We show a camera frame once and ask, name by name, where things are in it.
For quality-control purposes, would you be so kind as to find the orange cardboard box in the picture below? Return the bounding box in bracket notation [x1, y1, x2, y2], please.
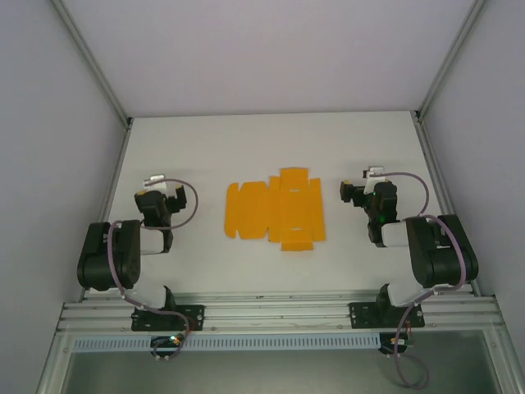
[224, 167, 327, 254]

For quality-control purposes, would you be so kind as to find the grey metal panel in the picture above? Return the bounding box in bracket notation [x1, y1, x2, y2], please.
[61, 352, 500, 394]

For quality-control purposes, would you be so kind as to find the aluminium table edge rail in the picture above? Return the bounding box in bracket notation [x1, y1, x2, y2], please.
[80, 118, 135, 303]
[413, 118, 482, 297]

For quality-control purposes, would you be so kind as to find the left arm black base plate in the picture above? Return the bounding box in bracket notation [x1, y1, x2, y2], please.
[130, 304, 206, 332]

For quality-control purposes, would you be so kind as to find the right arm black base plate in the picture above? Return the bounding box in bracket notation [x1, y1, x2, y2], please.
[348, 301, 424, 329]

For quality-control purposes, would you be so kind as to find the aluminium frame post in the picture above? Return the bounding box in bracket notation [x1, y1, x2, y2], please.
[413, 0, 489, 124]
[49, 0, 135, 131]

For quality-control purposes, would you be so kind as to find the aluminium mounting rail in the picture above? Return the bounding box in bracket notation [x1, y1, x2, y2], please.
[57, 291, 504, 334]

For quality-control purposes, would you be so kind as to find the grey slotted cable duct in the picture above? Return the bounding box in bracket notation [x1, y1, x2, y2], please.
[72, 334, 381, 353]

